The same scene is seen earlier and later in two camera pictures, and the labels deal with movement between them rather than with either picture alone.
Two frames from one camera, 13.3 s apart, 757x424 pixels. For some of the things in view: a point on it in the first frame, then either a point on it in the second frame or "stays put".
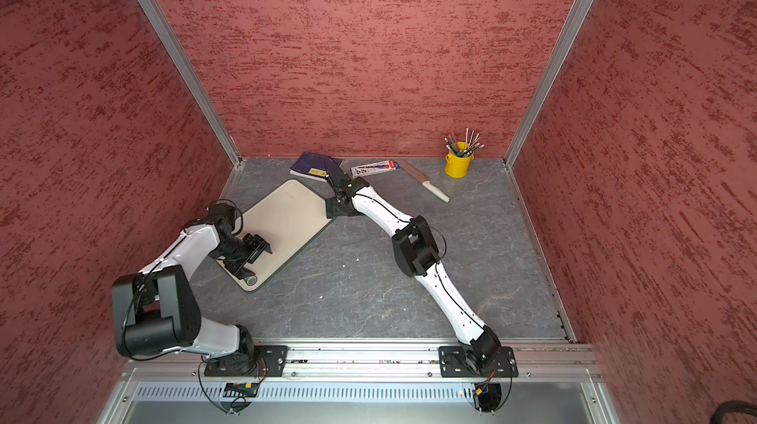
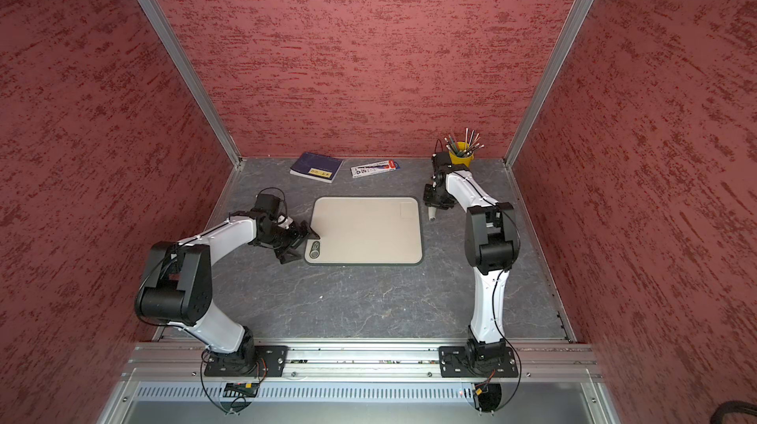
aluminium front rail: x=572 y=359 stays put
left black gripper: x=236 y=267 -> x=298 y=238
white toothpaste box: x=375 y=168 stays put
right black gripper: x=335 y=209 -> x=431 y=202
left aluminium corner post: x=179 y=49 stays put
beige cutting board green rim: x=289 y=218 -> x=366 y=231
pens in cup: x=471 y=144 stays put
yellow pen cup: x=458 y=166 stays put
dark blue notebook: x=314 y=166 stays put
